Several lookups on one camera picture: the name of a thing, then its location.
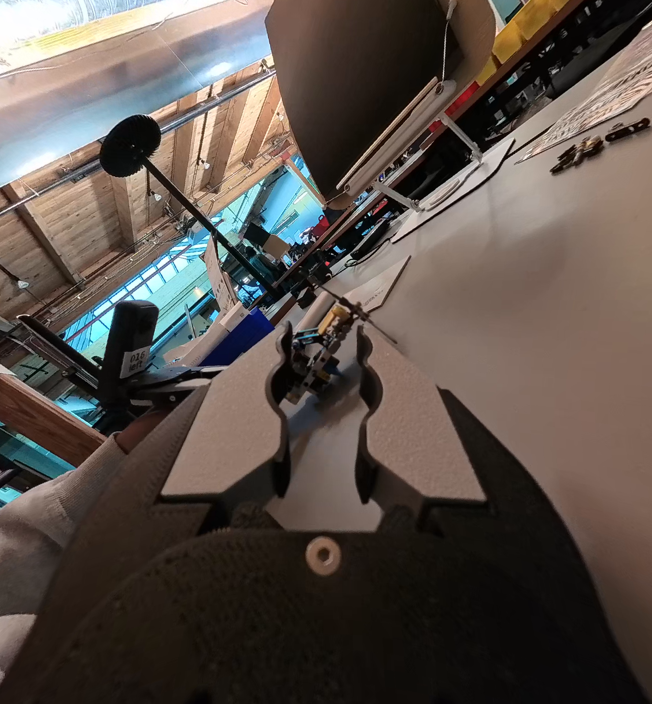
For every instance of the wooden support post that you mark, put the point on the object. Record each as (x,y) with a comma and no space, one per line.
(29,407)

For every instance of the blue plastic bin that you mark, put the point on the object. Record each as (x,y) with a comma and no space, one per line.
(249,344)

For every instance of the pile of white paper bags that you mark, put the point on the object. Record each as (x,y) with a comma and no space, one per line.
(218,275)

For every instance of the red storage bin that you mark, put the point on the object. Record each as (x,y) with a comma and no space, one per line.
(462,99)

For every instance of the yellow black toy brick helicopter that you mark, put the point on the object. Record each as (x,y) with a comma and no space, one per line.
(326,352)

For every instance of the black pole stand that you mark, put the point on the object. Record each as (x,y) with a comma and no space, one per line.
(129,146)

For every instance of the yellow storage bin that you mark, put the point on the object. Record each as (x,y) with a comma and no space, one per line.
(540,19)
(507,41)

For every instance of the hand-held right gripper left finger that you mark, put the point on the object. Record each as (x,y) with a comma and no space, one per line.
(227,440)

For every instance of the large silver air duct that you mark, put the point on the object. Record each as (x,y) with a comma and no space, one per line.
(84,82)

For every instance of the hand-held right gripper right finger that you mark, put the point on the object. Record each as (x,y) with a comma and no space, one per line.
(419,440)

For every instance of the person's left hand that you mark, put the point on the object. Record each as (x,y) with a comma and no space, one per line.
(139,432)

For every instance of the sticker sheet with yellow label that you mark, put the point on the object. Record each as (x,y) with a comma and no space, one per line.
(633,66)

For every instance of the small black box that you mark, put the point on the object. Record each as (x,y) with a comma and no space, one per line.
(306,297)

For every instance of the open instruction booklet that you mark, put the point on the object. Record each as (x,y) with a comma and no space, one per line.
(375,289)

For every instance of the small dark toy brick assembly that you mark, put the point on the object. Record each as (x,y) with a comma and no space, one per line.
(576,151)

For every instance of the black flat device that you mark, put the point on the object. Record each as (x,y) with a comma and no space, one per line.
(371,239)

